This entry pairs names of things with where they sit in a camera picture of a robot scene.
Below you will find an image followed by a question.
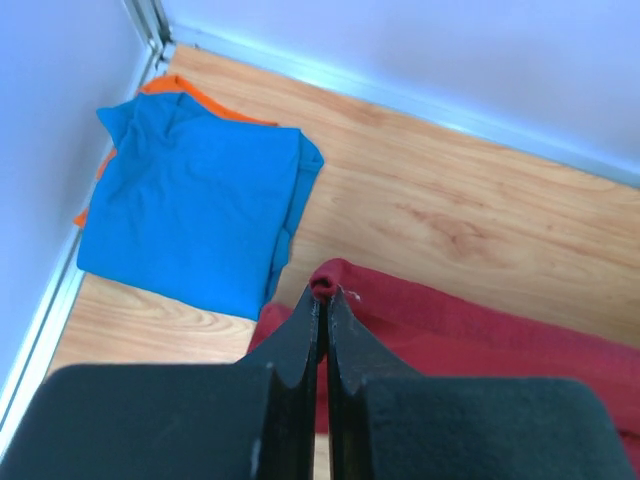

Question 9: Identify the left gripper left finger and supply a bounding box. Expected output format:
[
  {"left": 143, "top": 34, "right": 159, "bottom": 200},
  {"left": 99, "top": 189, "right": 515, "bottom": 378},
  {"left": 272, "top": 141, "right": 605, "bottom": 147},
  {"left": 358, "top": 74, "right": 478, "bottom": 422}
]
[{"left": 1, "top": 291, "right": 321, "bottom": 479}]

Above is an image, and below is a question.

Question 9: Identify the folded blue t shirt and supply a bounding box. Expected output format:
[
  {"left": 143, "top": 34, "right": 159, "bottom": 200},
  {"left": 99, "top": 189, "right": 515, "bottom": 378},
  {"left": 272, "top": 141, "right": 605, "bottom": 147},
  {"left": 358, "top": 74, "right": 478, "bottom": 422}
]
[{"left": 77, "top": 93, "right": 324, "bottom": 319}]

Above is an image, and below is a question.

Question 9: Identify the dark red t shirt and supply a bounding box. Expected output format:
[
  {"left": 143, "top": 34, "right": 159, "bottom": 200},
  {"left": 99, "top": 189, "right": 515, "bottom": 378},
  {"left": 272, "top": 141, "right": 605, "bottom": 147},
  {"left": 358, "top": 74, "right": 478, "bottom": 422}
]
[{"left": 247, "top": 259, "right": 639, "bottom": 479}]

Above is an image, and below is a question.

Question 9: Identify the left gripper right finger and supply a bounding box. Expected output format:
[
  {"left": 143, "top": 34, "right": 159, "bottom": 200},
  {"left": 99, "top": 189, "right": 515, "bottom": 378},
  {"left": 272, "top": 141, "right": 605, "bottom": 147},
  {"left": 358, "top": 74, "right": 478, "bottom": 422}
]
[{"left": 326, "top": 293, "right": 635, "bottom": 479}]

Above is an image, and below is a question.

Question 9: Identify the folded orange t shirt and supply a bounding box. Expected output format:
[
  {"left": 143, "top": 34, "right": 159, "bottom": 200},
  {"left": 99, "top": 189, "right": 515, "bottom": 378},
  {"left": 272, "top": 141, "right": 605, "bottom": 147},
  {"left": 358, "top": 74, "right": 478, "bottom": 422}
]
[{"left": 73, "top": 75, "right": 278, "bottom": 229}]

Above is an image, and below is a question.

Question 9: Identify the left aluminium corner post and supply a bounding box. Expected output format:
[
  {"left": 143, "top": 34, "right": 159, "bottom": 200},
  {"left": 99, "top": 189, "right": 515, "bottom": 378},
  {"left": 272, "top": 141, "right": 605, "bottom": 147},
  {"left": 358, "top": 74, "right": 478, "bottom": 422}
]
[{"left": 124, "top": 0, "right": 175, "bottom": 63}]

